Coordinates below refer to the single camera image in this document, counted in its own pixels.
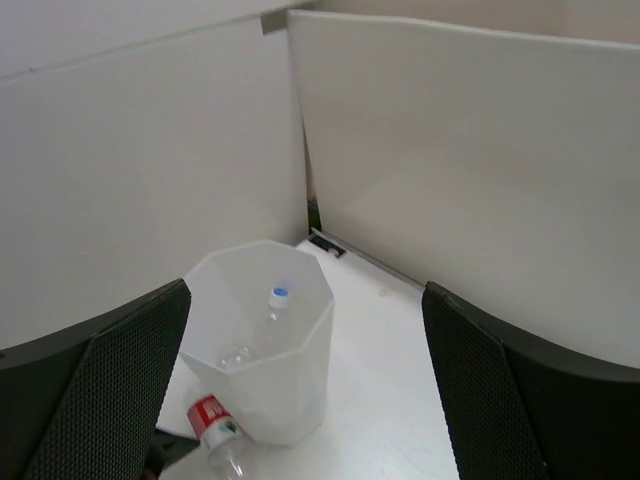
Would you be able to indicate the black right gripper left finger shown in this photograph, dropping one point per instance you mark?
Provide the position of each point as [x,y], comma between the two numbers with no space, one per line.
[83,402]

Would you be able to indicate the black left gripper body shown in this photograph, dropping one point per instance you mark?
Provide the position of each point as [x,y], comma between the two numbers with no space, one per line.
[166,449]

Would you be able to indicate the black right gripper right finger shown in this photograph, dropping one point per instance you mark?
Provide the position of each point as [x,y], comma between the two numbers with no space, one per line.
[518,406]

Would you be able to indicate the clear white cap plastic bottle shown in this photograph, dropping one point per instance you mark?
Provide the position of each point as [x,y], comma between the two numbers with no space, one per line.
[270,335]

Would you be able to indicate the white octagonal plastic bin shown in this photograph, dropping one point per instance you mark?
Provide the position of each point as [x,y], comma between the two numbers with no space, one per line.
[282,399]

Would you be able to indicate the red label plastic bottle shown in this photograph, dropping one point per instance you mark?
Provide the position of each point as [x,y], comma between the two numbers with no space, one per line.
[219,434]

